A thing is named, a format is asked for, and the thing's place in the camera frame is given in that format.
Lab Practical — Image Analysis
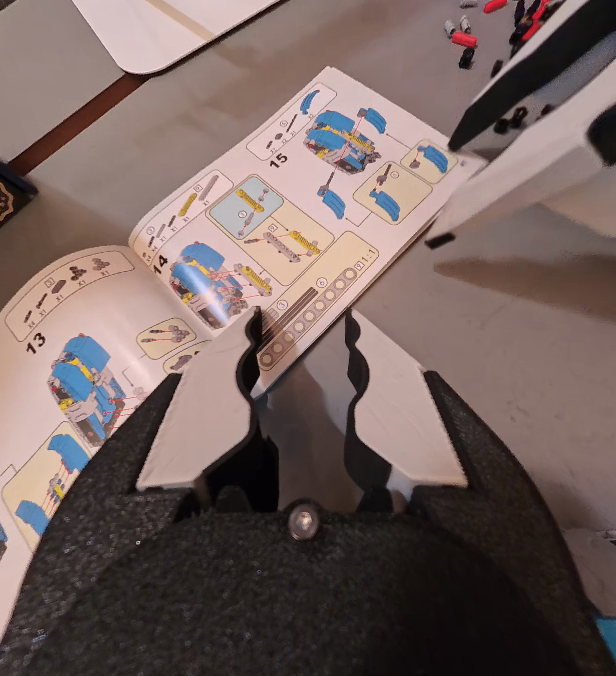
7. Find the blue toy brick car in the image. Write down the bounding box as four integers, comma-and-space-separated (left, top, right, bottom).
593, 615, 616, 676

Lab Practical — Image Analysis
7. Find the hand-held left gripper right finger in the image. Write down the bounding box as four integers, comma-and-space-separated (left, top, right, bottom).
345, 308, 469, 503

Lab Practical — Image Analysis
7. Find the instruction booklet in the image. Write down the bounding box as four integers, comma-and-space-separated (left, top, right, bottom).
0, 66, 487, 676

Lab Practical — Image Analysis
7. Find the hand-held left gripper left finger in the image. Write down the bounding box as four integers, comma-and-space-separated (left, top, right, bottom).
136, 306, 263, 492

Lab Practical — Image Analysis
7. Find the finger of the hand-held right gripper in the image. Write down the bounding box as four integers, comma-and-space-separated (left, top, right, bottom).
446, 0, 616, 155
425, 41, 616, 250

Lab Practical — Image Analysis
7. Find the pile of small bricks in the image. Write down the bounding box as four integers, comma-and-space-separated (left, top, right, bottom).
442, 0, 557, 133

